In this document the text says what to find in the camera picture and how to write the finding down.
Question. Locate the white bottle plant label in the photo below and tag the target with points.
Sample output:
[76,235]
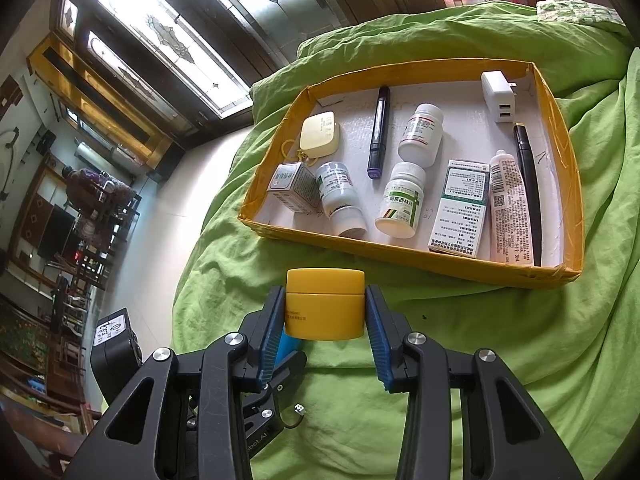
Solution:
[340,195]

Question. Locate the black television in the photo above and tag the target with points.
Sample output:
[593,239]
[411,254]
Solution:
[55,232]

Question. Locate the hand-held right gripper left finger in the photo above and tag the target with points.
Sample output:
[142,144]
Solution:
[272,345]

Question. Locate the yellow cardboard box tray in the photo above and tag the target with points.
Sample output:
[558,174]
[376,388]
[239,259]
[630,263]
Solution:
[450,90]

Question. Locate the white charger plug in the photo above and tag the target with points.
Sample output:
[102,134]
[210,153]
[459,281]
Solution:
[500,95]

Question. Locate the yellow jar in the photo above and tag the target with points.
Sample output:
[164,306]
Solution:
[325,310]

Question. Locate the patterned pillow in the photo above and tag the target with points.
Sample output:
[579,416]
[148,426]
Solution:
[575,10]

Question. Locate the black marker purple cap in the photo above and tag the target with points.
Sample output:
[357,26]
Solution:
[378,130]

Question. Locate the white bottle striped green label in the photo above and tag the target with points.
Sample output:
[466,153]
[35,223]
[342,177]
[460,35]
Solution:
[400,205]

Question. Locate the wooden chair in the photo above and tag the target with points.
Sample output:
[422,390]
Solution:
[95,265]

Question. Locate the blue and white medicine box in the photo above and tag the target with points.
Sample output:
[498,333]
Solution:
[460,210]

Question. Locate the floral hand cream tube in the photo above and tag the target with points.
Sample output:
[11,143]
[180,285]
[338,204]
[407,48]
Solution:
[510,215]

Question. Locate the green blanket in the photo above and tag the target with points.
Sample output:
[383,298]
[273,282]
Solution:
[500,360]

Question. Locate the yellow wooden door frame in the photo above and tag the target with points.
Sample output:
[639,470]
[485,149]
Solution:
[100,90]

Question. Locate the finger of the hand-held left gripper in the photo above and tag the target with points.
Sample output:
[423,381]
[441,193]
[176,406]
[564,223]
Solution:
[290,370]

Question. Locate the black pen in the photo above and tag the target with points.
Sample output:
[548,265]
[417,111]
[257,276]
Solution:
[527,180]

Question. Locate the white bottle red stripe label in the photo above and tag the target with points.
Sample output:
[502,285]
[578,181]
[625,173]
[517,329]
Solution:
[422,137]

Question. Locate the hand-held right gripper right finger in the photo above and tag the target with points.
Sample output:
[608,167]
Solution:
[377,345]

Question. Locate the small white carton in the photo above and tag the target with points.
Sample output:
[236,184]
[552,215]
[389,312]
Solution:
[295,185]

